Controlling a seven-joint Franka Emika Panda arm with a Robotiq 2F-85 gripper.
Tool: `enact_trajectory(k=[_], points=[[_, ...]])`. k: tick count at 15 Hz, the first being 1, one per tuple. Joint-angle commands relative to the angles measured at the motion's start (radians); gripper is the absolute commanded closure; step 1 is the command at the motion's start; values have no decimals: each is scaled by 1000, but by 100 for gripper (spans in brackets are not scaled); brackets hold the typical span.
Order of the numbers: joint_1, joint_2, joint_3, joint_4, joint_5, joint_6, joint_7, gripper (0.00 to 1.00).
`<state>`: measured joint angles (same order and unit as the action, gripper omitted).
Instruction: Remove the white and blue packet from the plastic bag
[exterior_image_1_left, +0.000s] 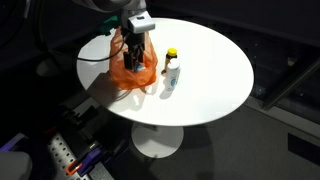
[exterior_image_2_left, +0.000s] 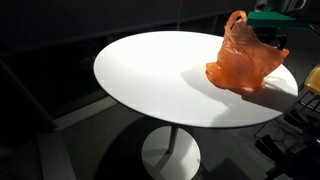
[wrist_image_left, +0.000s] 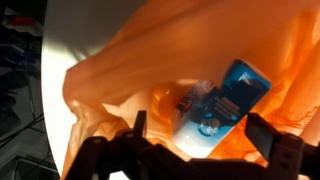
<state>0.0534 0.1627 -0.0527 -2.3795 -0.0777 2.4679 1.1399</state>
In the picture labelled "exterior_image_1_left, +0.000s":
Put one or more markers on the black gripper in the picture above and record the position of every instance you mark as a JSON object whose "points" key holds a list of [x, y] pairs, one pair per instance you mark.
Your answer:
{"points": [[136, 40]]}

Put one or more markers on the white and blue packet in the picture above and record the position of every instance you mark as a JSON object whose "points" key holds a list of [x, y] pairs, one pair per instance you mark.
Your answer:
{"points": [[140, 68]]}

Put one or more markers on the green connector on arm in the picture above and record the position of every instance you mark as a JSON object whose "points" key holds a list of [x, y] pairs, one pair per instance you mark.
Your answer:
{"points": [[108, 26]]}

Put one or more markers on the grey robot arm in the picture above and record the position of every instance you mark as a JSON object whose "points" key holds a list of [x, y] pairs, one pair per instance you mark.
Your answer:
{"points": [[110, 4]]}

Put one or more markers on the orange plastic bag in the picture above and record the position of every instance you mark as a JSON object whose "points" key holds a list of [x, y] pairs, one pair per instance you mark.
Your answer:
{"points": [[133, 80]]}

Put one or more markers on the yellow cap pill bottle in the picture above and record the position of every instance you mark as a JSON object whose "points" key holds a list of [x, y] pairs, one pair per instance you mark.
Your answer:
{"points": [[171, 53]]}

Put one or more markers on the white bottle blue print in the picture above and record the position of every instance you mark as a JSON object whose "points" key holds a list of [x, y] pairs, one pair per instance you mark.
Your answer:
{"points": [[172, 78]]}

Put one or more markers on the purple and orange clamp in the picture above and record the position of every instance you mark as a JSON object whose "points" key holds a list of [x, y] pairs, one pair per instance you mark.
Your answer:
{"points": [[88, 160]]}

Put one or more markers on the perforated metal mounting board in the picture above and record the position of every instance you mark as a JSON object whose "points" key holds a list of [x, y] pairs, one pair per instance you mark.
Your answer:
{"points": [[63, 153]]}

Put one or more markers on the grey rounded object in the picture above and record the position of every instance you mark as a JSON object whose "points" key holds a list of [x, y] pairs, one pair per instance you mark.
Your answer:
{"points": [[15, 166]]}

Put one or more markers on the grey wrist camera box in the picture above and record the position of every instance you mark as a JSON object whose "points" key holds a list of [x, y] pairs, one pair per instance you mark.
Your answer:
{"points": [[141, 24]]}

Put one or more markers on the white table pedestal base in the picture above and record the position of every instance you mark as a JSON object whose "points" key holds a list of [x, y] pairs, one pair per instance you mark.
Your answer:
{"points": [[156, 143]]}

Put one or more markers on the black diagonal frame beam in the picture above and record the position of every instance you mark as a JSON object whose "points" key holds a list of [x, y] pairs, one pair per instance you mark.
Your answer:
{"points": [[290, 85]]}

